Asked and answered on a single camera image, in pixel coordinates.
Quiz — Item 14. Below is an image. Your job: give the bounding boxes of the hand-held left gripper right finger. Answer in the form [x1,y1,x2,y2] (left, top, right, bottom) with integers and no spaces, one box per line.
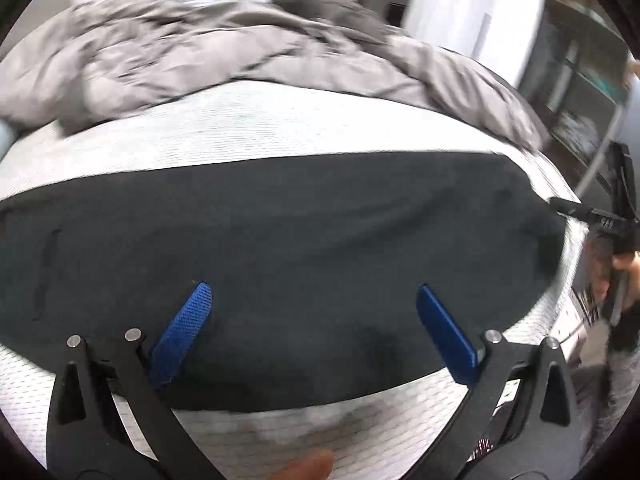
[416,284,587,480]

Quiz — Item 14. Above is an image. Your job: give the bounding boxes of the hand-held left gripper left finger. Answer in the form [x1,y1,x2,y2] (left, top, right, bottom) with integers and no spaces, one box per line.
[47,281,222,480]

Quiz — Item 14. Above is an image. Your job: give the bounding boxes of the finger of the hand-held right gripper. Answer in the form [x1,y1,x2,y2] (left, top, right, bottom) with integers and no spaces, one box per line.
[549,197,626,226]

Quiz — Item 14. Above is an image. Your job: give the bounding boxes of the black pants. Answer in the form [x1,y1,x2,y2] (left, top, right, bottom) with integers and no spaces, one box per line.
[0,150,566,413]

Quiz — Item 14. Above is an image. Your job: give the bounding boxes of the person's right hand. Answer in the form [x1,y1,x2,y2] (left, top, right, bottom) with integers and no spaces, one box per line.
[595,251,640,308]

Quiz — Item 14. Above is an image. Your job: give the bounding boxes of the person's left hand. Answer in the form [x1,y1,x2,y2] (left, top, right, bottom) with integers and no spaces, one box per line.
[267,447,335,480]

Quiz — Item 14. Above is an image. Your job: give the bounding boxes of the dark shelf unit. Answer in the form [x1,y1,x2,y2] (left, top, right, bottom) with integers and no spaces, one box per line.
[520,0,633,181]

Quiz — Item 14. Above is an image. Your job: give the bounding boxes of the person's grey clothing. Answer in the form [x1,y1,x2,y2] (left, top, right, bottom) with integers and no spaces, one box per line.
[580,345,640,461]

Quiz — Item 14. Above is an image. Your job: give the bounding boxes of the white mattress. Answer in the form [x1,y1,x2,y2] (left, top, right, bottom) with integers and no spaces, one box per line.
[0,80,593,480]

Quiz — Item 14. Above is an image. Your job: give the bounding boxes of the white curtain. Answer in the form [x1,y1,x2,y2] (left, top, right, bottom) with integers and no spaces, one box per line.
[402,0,548,83]

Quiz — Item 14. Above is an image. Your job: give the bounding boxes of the light blue pillow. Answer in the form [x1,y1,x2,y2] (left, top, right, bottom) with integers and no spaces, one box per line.
[0,119,18,158]

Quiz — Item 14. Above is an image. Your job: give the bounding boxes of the grey rumpled blanket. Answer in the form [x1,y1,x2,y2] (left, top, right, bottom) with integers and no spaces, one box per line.
[0,0,548,153]

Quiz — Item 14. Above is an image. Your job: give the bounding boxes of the dark grey pillow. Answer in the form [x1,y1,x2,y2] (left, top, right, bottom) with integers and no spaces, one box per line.
[275,0,401,36]

